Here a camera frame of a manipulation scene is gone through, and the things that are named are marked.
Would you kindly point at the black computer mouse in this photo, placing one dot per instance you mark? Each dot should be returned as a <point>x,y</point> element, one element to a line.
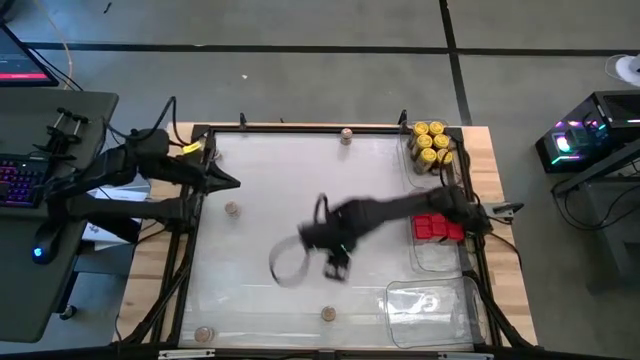
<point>46,245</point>

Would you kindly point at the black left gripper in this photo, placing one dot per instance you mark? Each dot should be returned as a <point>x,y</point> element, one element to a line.
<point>192,172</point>

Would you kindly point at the black computer with coloured lights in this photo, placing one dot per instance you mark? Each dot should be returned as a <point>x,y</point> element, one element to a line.
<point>615,110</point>

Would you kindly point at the white printed papers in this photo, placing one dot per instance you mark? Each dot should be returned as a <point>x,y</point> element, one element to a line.
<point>97,234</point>

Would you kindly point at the backlit black keyboard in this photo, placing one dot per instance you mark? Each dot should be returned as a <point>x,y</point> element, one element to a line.
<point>20,180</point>

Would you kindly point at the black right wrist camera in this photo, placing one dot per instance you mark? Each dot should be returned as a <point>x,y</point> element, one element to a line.
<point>337,269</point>

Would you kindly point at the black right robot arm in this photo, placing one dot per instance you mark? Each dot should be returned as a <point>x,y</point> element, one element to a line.
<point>400,207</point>

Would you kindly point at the yellow paper tag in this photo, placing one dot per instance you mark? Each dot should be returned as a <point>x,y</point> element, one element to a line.
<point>192,148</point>

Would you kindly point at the dark grey desk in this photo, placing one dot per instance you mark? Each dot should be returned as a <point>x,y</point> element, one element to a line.
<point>30,280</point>

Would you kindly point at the dark computer monitor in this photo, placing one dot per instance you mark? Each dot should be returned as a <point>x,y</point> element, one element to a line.
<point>20,60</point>

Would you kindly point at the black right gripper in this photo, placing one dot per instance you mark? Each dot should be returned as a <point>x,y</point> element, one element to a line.
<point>332,225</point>

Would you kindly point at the black clamp stand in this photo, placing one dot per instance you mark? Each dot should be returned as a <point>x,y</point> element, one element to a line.
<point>60,135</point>

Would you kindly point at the black desk caster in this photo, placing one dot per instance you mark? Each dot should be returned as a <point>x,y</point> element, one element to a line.
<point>68,313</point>

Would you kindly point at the clear plastic tray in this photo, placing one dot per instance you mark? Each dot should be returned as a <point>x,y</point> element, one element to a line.
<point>435,257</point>
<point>407,165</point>
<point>430,310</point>

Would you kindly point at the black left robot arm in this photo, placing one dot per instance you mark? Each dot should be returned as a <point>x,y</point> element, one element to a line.
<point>125,207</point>

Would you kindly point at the dark grey equipment cart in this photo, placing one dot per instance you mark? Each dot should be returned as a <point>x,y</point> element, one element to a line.
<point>620,235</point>

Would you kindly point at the white round object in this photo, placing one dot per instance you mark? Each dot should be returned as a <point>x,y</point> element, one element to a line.
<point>630,67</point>

